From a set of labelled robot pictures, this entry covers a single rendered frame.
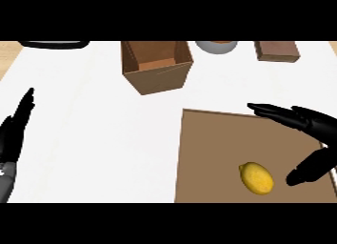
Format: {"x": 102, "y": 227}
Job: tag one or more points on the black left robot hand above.
{"x": 8, "y": 139}

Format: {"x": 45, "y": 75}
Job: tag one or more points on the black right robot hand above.
{"x": 317, "y": 125}

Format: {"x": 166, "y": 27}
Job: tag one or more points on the brown wooden tray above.
{"x": 232, "y": 158}

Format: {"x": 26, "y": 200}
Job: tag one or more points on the yellow lemon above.
{"x": 257, "y": 178}

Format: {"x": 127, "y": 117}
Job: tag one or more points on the open cardboard box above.
{"x": 158, "y": 68}

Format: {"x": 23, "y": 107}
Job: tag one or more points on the brown wooden block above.
{"x": 277, "y": 50}

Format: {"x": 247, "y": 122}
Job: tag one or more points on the black curved rim object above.
{"x": 55, "y": 44}

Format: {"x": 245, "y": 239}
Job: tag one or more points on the grey round bowl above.
{"x": 217, "y": 46}

